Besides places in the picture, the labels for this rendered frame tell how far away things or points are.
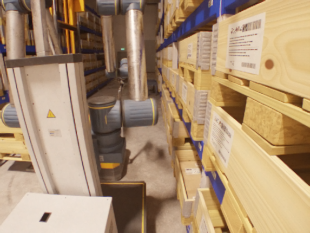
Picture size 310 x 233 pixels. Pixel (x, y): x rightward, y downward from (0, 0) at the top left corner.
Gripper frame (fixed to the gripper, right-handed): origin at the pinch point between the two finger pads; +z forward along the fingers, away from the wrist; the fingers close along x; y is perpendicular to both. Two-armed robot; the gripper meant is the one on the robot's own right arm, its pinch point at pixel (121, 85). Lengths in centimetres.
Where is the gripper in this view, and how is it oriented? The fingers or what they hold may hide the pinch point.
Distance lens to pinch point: 226.0
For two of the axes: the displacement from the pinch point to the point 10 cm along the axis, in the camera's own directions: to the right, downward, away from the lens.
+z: -2.5, 6.2, 7.4
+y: -1.2, 7.4, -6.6
